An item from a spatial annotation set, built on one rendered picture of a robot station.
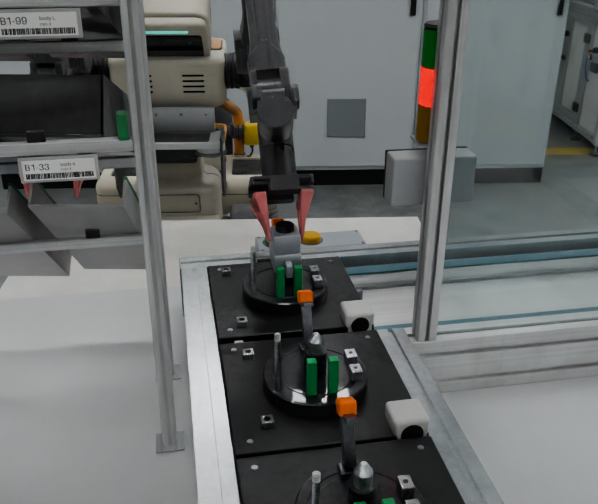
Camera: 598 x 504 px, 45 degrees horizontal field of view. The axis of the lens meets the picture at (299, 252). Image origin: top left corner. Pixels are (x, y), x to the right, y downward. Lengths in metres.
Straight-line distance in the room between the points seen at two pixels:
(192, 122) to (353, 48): 2.42
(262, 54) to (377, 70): 2.96
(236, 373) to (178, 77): 0.96
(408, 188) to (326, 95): 3.18
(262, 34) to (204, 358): 0.55
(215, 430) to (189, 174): 1.07
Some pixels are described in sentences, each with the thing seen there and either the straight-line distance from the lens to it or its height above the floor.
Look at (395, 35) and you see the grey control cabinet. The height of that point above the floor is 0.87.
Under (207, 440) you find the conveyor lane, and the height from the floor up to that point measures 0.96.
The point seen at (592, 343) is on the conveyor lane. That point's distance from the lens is 1.26.
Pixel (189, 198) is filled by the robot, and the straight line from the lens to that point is 1.91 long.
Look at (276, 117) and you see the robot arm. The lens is 1.13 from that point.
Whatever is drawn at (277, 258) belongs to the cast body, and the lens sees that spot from 1.14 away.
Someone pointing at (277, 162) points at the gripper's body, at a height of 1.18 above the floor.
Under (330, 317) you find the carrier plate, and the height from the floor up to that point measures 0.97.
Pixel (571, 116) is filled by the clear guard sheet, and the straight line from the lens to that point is 1.08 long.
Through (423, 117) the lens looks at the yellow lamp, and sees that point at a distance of 1.01.
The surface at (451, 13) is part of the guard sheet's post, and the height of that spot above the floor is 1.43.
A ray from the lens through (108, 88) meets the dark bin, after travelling 0.94.
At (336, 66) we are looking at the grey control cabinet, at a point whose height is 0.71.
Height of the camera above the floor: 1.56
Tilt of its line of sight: 26 degrees down
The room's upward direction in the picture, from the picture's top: straight up
